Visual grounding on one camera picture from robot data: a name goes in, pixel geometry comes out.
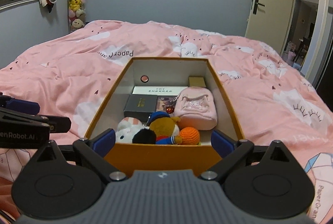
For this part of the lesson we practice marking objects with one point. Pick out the pink plush pouch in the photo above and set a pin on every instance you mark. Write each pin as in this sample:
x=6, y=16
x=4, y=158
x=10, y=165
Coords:
x=195, y=108

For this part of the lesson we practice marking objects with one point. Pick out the orange storage box white inside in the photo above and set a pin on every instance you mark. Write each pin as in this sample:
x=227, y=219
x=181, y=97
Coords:
x=164, y=72

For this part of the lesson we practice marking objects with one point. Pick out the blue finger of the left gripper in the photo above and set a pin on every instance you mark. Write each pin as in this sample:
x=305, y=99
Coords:
x=23, y=106
x=58, y=124

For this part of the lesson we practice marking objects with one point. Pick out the dark grey gift box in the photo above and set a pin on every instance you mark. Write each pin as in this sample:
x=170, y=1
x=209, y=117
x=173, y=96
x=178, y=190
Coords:
x=140, y=106

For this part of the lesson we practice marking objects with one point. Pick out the white glasses case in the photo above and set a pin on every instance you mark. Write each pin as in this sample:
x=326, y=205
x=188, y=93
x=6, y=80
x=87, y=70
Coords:
x=158, y=90

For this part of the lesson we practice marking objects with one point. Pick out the pink cloud-print duvet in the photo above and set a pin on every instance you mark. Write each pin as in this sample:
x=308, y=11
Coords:
x=71, y=76

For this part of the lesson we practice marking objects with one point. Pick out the orange crochet ball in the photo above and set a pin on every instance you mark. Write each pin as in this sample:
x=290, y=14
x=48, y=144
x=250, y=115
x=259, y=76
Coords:
x=190, y=136

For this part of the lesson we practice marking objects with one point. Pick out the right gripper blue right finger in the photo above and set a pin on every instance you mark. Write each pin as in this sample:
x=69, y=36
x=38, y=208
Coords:
x=234, y=155

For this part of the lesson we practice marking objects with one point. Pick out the small brown cardboard box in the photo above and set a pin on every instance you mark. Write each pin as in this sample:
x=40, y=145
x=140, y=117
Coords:
x=196, y=81

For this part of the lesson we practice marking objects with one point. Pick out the white pink plush toy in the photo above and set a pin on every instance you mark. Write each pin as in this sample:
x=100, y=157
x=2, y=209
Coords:
x=130, y=130

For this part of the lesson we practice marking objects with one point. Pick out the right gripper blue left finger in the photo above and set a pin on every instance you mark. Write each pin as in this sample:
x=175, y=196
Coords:
x=90, y=154

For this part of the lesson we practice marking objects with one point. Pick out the dark photo card box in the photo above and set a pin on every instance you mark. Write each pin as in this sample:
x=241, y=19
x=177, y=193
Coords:
x=166, y=104

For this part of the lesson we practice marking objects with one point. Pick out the black door handle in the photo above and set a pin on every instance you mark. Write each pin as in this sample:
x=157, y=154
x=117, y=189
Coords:
x=255, y=6

